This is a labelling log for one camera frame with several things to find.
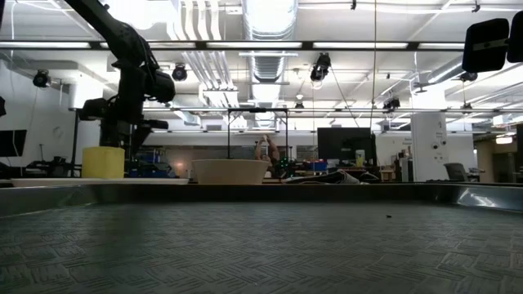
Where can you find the black computer monitor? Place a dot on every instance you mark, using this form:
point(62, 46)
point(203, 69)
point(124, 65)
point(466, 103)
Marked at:
point(345, 143)

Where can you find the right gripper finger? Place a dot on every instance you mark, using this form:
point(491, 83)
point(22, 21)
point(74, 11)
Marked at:
point(486, 57)
point(517, 36)

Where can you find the cream bowl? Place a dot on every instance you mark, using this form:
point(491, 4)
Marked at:
point(229, 171)

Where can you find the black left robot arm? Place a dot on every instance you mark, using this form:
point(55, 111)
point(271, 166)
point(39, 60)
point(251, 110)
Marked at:
point(122, 36)

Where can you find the black wall screen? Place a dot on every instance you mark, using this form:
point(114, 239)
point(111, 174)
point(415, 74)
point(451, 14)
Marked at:
point(12, 143)

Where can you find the silver ceiling duct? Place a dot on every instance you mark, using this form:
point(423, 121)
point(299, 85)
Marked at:
point(269, 24)

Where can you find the black plastic tray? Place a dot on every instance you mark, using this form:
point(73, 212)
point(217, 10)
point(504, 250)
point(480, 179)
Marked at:
point(261, 245)

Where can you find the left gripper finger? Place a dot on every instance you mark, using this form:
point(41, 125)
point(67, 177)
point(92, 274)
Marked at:
point(111, 134)
point(138, 136)

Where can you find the black metal stand frame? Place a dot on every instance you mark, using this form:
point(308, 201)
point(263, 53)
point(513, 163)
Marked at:
point(257, 110)

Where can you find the grey cloth napkin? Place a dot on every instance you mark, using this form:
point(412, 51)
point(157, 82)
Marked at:
point(327, 178)

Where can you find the black ceiling spotlight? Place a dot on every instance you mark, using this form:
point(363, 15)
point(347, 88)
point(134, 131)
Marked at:
point(179, 73)
point(391, 103)
point(41, 78)
point(320, 67)
point(468, 76)

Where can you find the person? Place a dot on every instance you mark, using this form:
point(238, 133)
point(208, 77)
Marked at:
point(269, 153)

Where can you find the white pillar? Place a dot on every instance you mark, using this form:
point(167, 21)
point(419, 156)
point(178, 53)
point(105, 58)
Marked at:
point(429, 147)

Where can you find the grey office chair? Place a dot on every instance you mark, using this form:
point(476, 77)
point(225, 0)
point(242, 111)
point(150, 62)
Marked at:
point(454, 171)

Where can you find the yellow plastic cup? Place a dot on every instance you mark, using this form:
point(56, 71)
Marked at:
point(103, 163)

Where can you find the overhead LED light bar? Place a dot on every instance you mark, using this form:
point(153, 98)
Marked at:
point(200, 45)

